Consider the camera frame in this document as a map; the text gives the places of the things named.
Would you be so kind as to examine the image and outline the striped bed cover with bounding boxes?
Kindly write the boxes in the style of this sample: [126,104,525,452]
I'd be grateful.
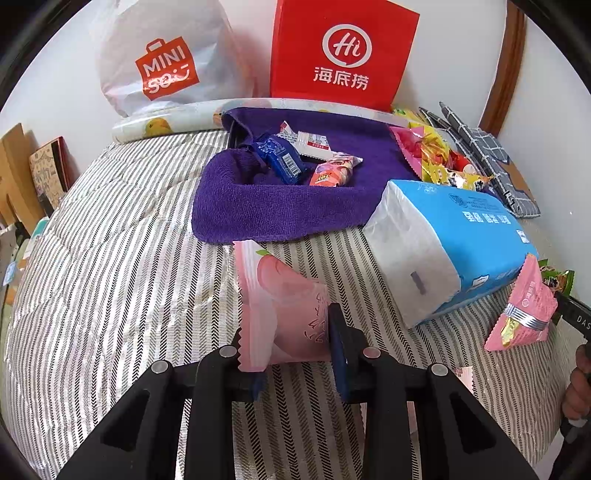
[0,127,583,480]

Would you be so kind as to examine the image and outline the blue tissue pack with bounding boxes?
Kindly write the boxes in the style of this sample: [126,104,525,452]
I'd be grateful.
[361,179,540,329]

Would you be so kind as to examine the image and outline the pink orange snack packet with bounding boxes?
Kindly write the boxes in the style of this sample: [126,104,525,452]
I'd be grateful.
[308,154,365,189]

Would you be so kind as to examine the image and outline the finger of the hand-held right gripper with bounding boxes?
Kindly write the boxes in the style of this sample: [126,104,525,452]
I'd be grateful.
[553,291,591,334]

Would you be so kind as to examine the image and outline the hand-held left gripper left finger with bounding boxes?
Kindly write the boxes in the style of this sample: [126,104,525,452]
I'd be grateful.
[55,328,269,480]

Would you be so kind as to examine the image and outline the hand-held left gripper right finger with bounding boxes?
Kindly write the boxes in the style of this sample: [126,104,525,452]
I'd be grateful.
[325,302,541,480]

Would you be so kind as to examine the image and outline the purple towel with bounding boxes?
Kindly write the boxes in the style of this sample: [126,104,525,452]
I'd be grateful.
[191,107,423,244]

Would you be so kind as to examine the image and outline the green snack packet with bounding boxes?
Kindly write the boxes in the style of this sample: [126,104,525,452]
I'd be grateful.
[538,261,576,294]

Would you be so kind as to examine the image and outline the brown cardboard boxes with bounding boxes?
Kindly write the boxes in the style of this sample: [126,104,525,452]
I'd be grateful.
[0,122,47,228]

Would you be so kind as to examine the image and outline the pink silver-banded snack packet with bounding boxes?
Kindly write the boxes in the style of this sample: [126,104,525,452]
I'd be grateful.
[484,255,558,352]

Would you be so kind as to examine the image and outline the pink peach snack packet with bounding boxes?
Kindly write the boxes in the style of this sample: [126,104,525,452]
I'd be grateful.
[233,240,334,373]

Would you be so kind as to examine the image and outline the small white snack packet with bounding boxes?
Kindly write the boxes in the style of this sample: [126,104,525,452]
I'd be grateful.
[277,120,334,160]

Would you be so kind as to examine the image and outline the printed cardboard box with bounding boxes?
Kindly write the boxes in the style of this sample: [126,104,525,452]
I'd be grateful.
[28,137,73,216]

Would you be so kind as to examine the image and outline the white plastic shopping bag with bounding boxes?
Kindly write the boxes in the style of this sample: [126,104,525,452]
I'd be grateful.
[95,0,257,119]

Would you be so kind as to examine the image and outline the pile of colourful snack packets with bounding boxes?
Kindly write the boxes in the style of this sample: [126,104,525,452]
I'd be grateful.
[389,107,498,195]

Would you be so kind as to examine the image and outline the blue snack packet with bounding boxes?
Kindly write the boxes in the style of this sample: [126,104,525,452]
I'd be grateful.
[252,133,311,186]

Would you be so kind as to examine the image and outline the wooden headboard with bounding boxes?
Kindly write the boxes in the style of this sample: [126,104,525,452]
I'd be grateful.
[479,4,528,137]

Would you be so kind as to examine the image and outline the person's right hand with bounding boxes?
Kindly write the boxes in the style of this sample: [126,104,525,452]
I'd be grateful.
[562,344,591,422]

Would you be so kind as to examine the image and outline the grey checked cloth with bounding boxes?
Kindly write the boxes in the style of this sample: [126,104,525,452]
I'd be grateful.
[418,102,542,219]

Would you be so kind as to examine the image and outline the red paper bag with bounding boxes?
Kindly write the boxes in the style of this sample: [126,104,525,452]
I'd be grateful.
[269,0,421,112]

